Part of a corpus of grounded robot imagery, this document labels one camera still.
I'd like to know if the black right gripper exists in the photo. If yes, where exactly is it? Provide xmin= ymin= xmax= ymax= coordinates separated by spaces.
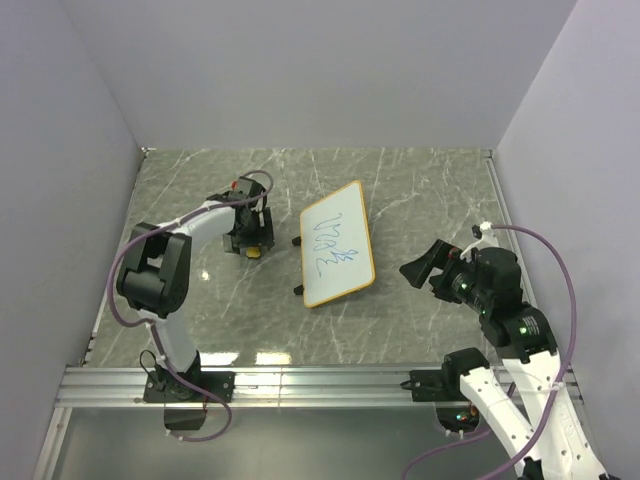
xmin=398 ymin=237 xmax=491 ymax=311

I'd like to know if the yellow bone-shaped eraser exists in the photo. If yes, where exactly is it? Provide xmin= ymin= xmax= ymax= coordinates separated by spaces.
xmin=246 ymin=246 xmax=262 ymax=259

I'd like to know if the yellow-framed whiteboard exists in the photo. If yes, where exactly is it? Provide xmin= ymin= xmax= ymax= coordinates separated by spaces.
xmin=299 ymin=180 xmax=376 ymax=309

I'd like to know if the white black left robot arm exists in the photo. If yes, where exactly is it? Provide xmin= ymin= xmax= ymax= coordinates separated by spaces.
xmin=109 ymin=198 xmax=274 ymax=402

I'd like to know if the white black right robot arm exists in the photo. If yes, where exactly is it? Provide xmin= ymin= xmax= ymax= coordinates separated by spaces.
xmin=399 ymin=240 xmax=609 ymax=479

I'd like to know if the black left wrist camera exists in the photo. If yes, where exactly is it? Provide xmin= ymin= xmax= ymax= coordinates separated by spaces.
xmin=232 ymin=176 xmax=266 ymax=200

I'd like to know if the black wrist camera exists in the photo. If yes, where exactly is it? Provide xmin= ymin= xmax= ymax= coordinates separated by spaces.
xmin=232 ymin=176 xmax=266 ymax=200
xmin=475 ymin=247 xmax=521 ymax=281

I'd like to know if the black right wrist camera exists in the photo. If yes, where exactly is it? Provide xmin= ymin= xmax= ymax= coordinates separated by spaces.
xmin=475 ymin=247 xmax=521 ymax=281

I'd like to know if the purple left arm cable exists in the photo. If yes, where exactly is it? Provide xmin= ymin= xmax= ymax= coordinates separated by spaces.
xmin=108 ymin=169 xmax=275 ymax=444

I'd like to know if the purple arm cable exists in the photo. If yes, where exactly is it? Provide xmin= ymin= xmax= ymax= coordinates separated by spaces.
xmin=108 ymin=169 xmax=275 ymax=444
xmin=402 ymin=223 xmax=577 ymax=480

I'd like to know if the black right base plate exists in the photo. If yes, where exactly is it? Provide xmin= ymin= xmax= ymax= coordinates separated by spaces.
xmin=400 ymin=364 xmax=471 ymax=402

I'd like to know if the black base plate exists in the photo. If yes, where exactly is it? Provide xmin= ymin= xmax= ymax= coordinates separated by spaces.
xmin=400 ymin=364 xmax=471 ymax=402
xmin=142 ymin=369 xmax=235 ymax=403

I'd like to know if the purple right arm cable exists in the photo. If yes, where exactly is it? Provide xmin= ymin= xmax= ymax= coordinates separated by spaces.
xmin=402 ymin=223 xmax=577 ymax=480

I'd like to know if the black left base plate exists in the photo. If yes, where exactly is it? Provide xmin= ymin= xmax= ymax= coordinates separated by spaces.
xmin=142 ymin=369 xmax=235 ymax=403

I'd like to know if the aluminium mounting rail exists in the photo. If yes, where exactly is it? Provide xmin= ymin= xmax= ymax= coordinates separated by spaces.
xmin=54 ymin=363 xmax=584 ymax=409

